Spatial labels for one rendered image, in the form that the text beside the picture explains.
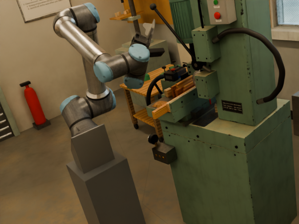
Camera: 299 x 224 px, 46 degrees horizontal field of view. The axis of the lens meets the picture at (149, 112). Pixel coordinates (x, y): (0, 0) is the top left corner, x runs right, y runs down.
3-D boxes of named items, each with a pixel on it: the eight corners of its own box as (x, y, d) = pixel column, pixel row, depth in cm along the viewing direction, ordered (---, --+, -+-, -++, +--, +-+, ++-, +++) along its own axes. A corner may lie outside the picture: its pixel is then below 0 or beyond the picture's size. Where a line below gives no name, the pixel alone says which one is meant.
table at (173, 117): (201, 75, 238) (200, 67, 236) (240, 80, 216) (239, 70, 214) (136, 114, 204) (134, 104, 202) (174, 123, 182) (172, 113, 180)
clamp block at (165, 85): (178, 84, 224) (175, 71, 221) (194, 86, 215) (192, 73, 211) (162, 93, 216) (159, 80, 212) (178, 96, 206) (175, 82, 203)
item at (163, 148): (163, 153, 217) (160, 142, 213) (177, 158, 208) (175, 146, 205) (153, 159, 212) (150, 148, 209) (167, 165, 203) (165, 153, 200)
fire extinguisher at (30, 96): (46, 121, 460) (30, 78, 436) (51, 124, 445) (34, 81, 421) (33, 126, 452) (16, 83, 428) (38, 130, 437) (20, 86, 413)
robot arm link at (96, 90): (85, 110, 235) (62, 3, 186) (108, 100, 242) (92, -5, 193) (94, 122, 225) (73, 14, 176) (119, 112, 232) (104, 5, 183)
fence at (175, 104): (236, 70, 215) (235, 62, 213) (238, 71, 214) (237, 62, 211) (170, 112, 181) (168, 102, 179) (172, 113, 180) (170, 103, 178)
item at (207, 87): (208, 90, 180) (205, 69, 176) (220, 92, 175) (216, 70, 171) (197, 98, 175) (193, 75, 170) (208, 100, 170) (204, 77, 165)
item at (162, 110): (222, 75, 213) (221, 69, 211) (225, 76, 211) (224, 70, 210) (153, 118, 179) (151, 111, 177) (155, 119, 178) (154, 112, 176)
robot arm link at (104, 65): (43, 11, 181) (100, 66, 136) (65, 5, 186) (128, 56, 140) (48, 31, 189) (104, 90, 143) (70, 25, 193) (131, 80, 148)
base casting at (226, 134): (208, 100, 232) (205, 87, 228) (291, 114, 190) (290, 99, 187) (161, 130, 207) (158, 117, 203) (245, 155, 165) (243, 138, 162)
